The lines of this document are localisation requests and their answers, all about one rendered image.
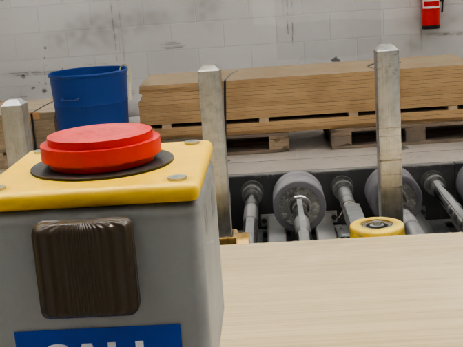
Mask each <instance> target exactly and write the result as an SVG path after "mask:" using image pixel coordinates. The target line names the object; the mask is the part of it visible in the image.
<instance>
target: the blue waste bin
mask: <svg viewBox="0 0 463 347"><path fill-rule="evenodd" d="M123 65H126V66H127V67H128V68H127V67H126V66H123ZM128 69H129V72H130V81H129V99H130V100H132V93H131V85H132V73H131V70H130V67H129V65H127V64H122V65H106V66H93V67H78V68H72V69H66V70H59V71H55V72H50V73H49V74H48V78H50V85H51V90H52V97H53V101H54V109H55V114H56V121H57V125H58V130H59V131H61V130H64V129H69V128H73V127H81V126H86V125H98V124H107V123H129V114H128V97H127V71H128Z"/></svg>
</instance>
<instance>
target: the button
mask: <svg viewBox="0 0 463 347"><path fill-rule="evenodd" d="M40 151H41V161H42V163H43V164H45V165H49V166H50V168H51V169H52V170H53V171H57V172H61V173H67V174H94V173H103V172H109V171H118V170H123V169H129V168H133V167H137V166H141V165H144V164H146V163H148V162H150V161H152V160H153V159H154V155H156V154H158V153H159V152H160V151H161V137H160V134H159V133H158V132H156V131H152V127H151V126H149V125H145V124H140V123H107V124H98V125H86V126H81V127H73V128H69V129H64V130H61V131H58V132H54V133H52V134H50V135H48V136H47V140H46V141H45V142H43V143H41V144H40Z"/></svg>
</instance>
